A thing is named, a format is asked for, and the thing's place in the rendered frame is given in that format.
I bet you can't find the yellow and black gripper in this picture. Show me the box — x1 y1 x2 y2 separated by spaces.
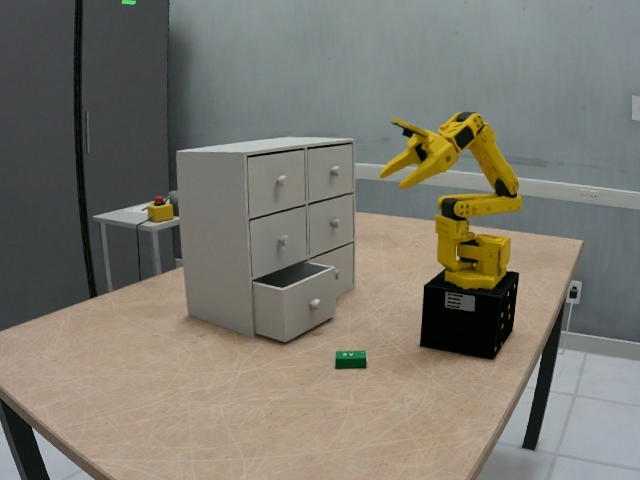
379 118 458 189

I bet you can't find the green 9v battery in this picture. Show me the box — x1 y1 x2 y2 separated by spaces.
335 351 368 369

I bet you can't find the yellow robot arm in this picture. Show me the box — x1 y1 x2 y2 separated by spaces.
435 111 522 290

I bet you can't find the grey chest of drawers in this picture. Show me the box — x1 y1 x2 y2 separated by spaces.
176 137 355 338

